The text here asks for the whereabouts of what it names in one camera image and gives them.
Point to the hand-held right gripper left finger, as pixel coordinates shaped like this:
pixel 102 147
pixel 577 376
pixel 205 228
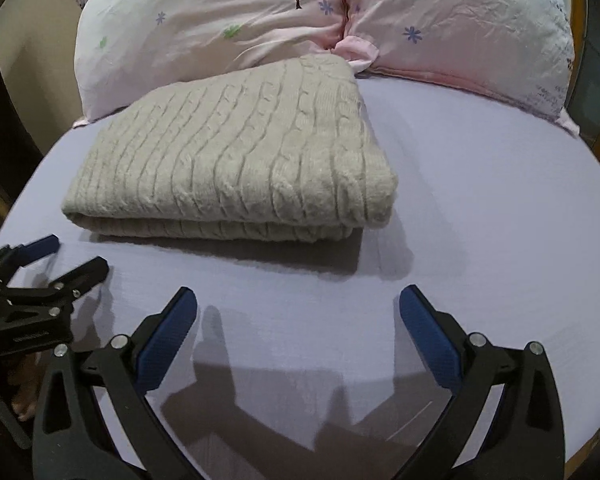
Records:
pixel 166 340

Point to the pink floral tree print pillow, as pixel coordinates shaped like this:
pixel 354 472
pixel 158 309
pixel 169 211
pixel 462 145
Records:
pixel 205 25

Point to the dark wooden furniture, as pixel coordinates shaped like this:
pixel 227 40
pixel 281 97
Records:
pixel 5 130

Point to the lavender bed sheet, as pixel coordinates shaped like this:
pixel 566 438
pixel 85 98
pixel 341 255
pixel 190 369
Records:
pixel 480 220

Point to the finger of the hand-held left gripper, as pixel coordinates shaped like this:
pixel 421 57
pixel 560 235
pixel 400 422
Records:
pixel 87 272
pixel 40 247

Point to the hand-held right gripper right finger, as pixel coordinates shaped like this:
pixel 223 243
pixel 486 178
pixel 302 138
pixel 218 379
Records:
pixel 430 340

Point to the person's left hand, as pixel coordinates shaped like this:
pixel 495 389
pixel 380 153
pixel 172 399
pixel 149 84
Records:
pixel 24 395

